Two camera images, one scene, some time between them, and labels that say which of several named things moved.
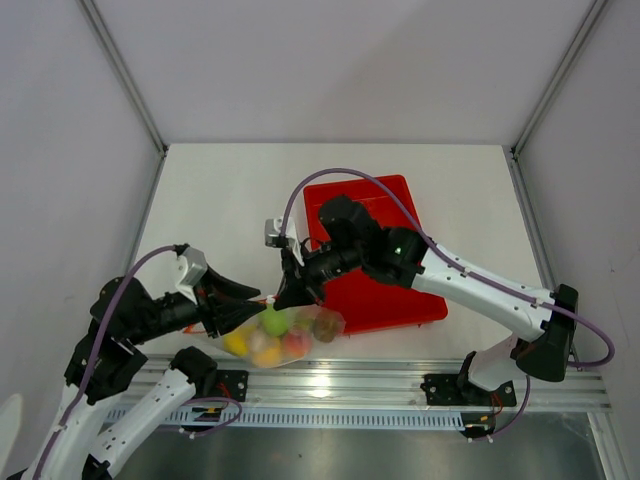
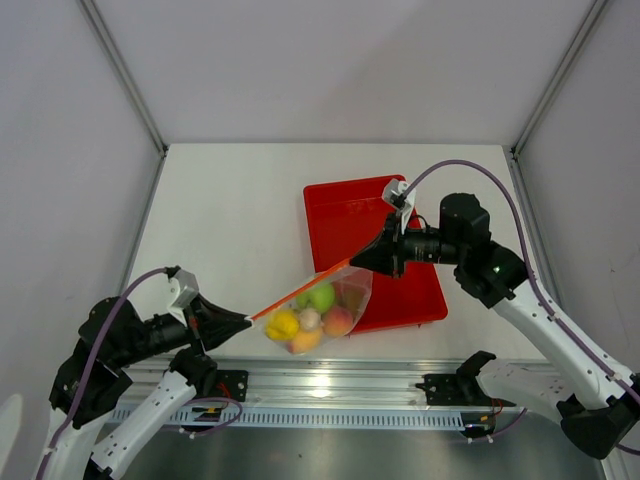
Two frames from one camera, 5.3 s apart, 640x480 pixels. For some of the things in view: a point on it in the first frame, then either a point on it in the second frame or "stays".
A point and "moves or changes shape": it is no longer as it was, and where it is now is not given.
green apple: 274,322 to 321,297
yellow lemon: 237,342 to 282,324
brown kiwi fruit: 325,326 to 350,297
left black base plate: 232,384 stays
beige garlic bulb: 258,340 to 309,318
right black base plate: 455,390 stays
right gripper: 294,293 to 385,255
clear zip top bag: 281,332 moves or changes shape
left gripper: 223,289 to 218,324
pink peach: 297,344 to 337,321
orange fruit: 268,358 to 305,342
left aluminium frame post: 128,72 stays
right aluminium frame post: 582,35 stays
